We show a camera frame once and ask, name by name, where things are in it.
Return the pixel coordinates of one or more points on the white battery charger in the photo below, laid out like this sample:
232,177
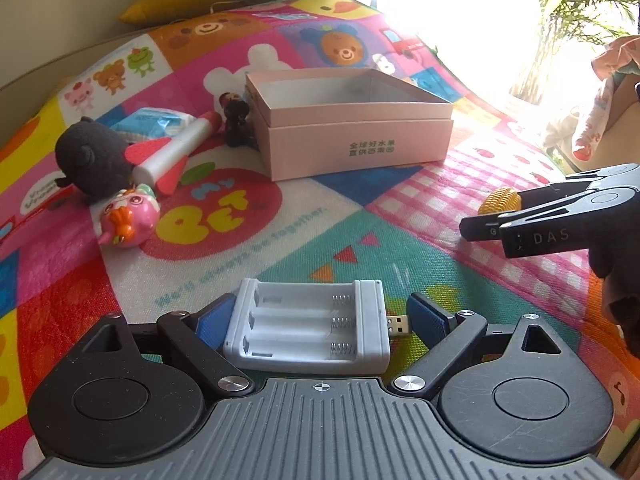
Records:
312,329

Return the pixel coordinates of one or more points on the colourful cartoon play mat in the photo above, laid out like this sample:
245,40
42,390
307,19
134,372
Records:
228,221

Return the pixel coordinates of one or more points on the yellow toy corn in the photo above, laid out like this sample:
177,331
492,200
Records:
501,200

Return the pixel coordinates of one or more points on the black plush cat toy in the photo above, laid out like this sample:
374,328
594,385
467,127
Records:
91,157

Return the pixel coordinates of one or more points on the pink round cartoon toy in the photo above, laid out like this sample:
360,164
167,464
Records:
130,217

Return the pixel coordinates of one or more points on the pink cardboard box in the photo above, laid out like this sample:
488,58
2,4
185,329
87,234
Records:
327,120

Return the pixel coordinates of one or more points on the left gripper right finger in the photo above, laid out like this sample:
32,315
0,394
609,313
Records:
451,339

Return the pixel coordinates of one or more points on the white red foam rocket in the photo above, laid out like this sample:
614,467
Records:
159,163

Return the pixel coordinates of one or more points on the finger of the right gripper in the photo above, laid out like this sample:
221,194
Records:
572,218
596,179

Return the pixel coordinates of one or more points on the yellow cushion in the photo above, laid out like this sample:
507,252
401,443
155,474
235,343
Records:
148,13

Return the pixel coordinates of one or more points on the small pirate figure toy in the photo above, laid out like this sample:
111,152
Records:
235,111

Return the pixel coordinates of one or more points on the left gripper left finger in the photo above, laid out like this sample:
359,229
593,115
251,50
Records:
193,343

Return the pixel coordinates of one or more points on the blue wet wipes pack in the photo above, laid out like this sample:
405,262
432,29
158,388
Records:
151,123

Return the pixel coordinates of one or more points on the green potted palm plant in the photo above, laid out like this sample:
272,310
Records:
570,33

